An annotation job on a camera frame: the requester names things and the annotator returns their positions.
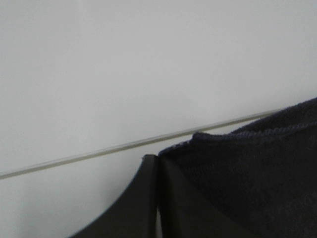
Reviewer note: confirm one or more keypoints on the dark navy towel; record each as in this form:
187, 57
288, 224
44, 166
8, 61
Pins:
263, 175

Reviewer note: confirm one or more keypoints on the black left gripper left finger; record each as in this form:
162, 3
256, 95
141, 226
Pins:
134, 213

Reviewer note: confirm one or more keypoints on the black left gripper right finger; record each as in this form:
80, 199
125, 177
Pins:
185, 212

